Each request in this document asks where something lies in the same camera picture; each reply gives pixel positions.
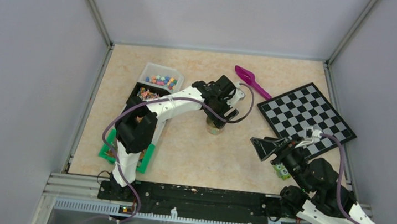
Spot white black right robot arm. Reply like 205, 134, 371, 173
250, 137, 375, 224

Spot black bin mixed candies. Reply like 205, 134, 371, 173
125, 82, 171, 104

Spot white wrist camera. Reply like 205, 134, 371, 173
295, 126, 323, 148
227, 81, 245, 107

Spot green owl number card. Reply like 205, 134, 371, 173
273, 163, 291, 180

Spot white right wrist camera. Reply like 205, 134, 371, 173
295, 126, 323, 148

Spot magenta plastic scoop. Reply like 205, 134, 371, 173
234, 65, 272, 100

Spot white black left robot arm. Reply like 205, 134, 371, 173
111, 75, 245, 201

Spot green bin stick candies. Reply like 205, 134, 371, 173
98, 129, 160, 174

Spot white bin orange gummies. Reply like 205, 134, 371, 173
115, 103, 166, 150

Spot white bin round candies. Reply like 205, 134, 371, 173
137, 62, 185, 93

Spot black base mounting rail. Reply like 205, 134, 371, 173
97, 180, 300, 224

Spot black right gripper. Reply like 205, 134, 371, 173
245, 131, 316, 192

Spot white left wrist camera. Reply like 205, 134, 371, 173
227, 81, 245, 107

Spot black white chessboard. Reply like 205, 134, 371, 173
256, 83, 357, 144

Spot clear glass jar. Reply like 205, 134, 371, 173
206, 117, 224, 136

